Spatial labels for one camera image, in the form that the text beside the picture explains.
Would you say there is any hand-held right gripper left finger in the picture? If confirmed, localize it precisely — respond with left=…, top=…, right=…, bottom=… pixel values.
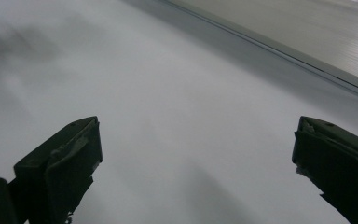
left=8, top=116, right=103, bottom=224

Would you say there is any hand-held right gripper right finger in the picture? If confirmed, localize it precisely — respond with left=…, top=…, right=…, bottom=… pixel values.
left=291, top=116, right=358, bottom=224

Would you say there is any beige panel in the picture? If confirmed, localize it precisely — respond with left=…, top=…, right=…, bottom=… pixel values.
left=169, top=0, right=358, bottom=86

